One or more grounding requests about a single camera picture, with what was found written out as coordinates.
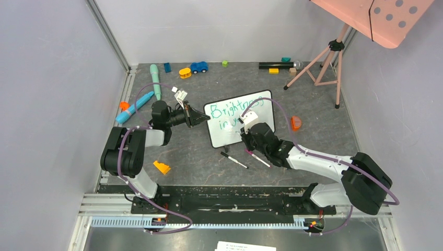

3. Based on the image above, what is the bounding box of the mint green toy marker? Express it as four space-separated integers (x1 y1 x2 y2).
149 64 161 100

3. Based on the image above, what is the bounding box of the dark blue block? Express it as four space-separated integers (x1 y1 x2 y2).
164 63 172 73

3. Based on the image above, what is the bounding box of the light blue cable duct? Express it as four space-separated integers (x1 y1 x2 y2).
91 216 308 230

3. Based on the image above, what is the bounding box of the blue toy marker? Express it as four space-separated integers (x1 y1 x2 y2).
115 91 155 124

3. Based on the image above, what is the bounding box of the pink perforated panel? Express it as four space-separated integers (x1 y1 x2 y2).
312 0 434 49

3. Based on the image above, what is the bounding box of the blue toy car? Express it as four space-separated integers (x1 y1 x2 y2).
190 61 208 74

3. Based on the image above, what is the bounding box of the beige wooden block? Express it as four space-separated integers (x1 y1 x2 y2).
288 67 297 76

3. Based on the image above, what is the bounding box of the white paper sheet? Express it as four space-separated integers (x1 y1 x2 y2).
214 241 276 251

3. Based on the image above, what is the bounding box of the black cylinder tube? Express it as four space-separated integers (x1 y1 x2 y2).
259 62 296 70

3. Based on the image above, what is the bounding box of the clear round bulb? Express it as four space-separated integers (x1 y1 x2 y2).
293 60 304 70

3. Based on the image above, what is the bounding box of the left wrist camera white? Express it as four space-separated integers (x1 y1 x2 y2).
172 87 188 108

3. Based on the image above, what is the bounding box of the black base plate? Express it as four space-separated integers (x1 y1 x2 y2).
131 186 336 224

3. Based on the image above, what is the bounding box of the orange rounded toy brick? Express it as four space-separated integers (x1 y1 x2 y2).
290 116 302 131

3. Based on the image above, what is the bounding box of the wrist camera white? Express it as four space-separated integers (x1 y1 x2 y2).
239 110 259 134
172 87 188 108

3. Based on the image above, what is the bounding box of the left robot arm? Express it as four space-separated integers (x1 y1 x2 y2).
100 100 211 213

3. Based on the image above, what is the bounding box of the pink tripod stand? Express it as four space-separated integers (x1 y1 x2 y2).
283 24 349 109

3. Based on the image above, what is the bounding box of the yellow oval toy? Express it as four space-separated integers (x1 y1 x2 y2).
179 67 192 79

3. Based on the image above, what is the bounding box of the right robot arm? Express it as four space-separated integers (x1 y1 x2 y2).
240 123 392 215

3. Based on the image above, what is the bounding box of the black capped whiteboard marker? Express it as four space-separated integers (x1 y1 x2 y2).
220 152 249 169

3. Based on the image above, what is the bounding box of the orange wedge toy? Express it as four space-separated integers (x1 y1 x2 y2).
153 161 171 175

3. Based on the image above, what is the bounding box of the purple capped whiteboard marker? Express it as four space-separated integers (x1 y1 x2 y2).
244 149 271 168

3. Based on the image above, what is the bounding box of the small orange toy piece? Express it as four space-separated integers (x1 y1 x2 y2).
119 101 131 111

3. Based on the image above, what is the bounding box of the white whiteboard black frame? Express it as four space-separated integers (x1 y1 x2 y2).
203 89 275 148

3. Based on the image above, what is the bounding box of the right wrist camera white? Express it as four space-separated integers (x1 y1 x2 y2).
239 110 259 134

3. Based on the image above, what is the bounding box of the yellow block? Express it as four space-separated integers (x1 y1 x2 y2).
269 68 279 74

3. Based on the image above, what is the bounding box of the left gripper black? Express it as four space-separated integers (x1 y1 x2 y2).
165 101 210 129

